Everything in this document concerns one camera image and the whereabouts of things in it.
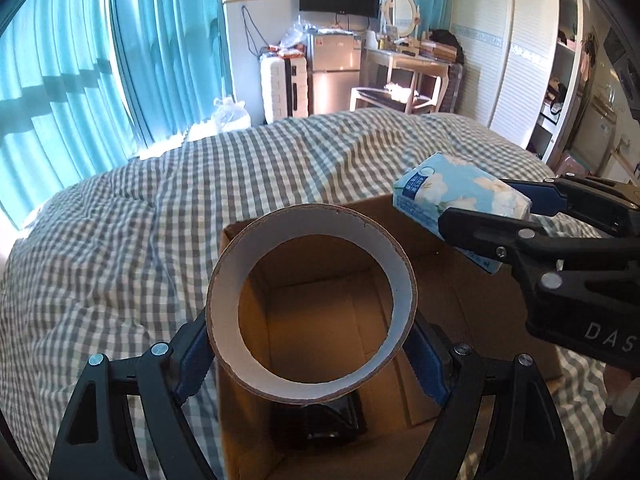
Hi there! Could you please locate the wide teal curtain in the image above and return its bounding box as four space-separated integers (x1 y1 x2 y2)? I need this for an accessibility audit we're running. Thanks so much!
0 0 138 231

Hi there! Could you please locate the wooden box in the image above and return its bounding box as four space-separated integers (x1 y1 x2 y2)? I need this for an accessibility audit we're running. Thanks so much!
419 39 458 61

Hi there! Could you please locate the white sliding-door wardrobe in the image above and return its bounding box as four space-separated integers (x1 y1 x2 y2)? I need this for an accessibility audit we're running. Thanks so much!
449 0 586 166

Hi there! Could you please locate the dark fabric suitcase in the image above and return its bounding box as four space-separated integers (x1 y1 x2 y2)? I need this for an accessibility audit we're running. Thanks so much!
442 62 466 113

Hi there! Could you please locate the clear water jug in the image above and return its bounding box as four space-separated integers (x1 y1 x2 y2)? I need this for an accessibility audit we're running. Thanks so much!
210 96 252 133

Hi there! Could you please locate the white dressing table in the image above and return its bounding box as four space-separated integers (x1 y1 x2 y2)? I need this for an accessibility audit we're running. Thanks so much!
361 45 463 113

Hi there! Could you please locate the silver mini fridge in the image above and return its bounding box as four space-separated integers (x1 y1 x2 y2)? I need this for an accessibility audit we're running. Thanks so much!
306 32 362 116

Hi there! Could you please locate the person's right hand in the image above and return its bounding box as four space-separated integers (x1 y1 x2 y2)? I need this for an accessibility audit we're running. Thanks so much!
602 365 640 433

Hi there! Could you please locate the black case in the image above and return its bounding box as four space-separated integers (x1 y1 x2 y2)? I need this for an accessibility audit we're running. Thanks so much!
270 392 368 451

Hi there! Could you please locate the black bag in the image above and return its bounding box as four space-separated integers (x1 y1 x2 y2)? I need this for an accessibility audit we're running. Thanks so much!
429 29 466 65

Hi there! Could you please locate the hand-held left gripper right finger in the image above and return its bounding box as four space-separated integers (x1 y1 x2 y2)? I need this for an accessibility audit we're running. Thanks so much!
400 312 576 480

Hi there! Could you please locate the brown cardboard box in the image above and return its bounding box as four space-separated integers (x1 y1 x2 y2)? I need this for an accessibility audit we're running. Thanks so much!
216 195 563 480

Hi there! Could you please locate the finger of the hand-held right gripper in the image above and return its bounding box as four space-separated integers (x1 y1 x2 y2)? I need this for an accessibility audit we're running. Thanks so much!
502 175 640 238
437 207 568 291

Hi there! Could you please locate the hanging wall cable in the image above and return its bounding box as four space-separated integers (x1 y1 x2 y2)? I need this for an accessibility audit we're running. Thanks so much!
241 5 262 58

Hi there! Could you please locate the oval white-framed mirror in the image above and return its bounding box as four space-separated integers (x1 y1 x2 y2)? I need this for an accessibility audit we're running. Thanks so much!
381 0 422 38

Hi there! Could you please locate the grey checked blanket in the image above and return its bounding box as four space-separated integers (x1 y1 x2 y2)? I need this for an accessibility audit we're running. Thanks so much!
0 107 640 480

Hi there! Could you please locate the blue floral tissue pack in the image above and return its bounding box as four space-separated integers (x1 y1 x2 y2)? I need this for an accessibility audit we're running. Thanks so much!
391 154 532 275

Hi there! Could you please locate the wooden chair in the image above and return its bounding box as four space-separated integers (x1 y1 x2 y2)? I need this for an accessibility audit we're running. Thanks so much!
349 72 443 116

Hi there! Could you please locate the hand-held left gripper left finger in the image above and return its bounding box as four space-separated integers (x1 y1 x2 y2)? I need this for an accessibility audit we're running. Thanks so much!
47 312 221 480

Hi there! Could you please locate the white suitcase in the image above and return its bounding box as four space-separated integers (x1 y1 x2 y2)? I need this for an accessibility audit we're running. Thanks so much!
259 55 310 125

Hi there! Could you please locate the clear plastic bag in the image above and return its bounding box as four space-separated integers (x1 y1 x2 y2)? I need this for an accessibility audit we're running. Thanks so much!
277 15 321 58

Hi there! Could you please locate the cardboard tape roll core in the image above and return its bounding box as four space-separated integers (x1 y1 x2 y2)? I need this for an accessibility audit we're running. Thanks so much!
205 203 418 406

